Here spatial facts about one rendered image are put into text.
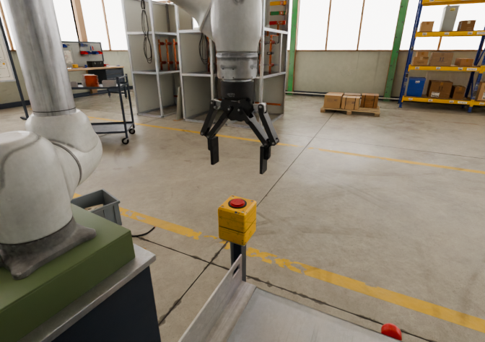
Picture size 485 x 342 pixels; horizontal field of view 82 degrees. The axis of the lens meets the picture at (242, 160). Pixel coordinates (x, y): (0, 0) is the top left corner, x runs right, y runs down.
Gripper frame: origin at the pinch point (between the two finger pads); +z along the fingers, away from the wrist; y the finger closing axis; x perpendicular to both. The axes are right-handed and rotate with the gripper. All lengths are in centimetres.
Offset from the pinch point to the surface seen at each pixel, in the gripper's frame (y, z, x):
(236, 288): 10.2, 16.4, -21.7
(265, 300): 16.1, 17.0, -21.4
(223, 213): -2.3, 12.8, -4.2
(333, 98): -59, 73, 579
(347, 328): 30.6, 17.0, -20.7
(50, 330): -23, 26, -39
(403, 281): 60, 102, 99
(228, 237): -1.0, 19.8, -4.2
